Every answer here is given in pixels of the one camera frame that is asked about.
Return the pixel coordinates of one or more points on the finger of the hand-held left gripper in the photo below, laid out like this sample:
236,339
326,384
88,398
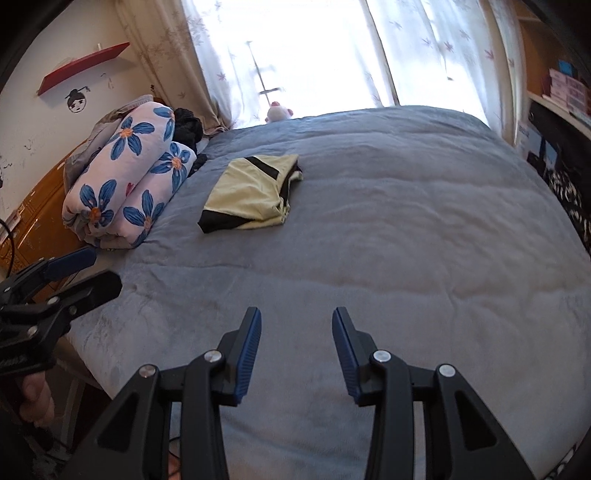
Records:
74,262
99,288

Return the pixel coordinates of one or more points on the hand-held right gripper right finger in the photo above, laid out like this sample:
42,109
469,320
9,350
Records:
346,364

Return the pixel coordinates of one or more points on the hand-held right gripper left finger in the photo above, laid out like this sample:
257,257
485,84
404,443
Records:
247,364

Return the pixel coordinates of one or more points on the yellow and black hooded jacket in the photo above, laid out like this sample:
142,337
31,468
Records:
249,194

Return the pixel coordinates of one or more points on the person's left hand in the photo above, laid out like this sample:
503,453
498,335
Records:
37,397

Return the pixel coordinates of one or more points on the orange wooden headboard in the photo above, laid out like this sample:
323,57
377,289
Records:
41,217

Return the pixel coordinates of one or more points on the blue flower print quilt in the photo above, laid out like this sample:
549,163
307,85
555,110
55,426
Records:
134,184

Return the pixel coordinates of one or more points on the grey plush blanket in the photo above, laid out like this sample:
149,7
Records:
392,230

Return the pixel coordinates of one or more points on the dark clothing pile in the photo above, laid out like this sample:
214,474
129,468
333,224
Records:
187,127

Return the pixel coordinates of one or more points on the beige leaf print curtain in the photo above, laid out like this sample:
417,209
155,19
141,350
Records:
161,55

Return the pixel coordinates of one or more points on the black white patterned bed sheet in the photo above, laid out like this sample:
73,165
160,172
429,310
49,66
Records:
565,464

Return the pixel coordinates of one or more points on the pink plush toy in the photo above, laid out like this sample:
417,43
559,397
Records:
278,112

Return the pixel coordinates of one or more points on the black white patterned cloth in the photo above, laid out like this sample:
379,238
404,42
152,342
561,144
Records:
570,203

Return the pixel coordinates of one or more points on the white box with blue print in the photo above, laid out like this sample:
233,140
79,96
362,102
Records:
526,138

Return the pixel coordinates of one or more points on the black bag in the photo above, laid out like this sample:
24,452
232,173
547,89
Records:
568,138

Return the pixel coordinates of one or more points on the white sheer curtain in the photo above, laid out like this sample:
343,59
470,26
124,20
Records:
323,46

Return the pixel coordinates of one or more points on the curved wooden shelf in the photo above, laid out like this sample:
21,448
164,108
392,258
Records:
535,69

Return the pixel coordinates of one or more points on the stack of pink boxes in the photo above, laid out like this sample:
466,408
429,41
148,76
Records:
568,87

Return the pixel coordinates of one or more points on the face wall sticker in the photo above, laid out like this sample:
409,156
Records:
77,101

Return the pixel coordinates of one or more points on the red wall shelf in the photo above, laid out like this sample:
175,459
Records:
78,67

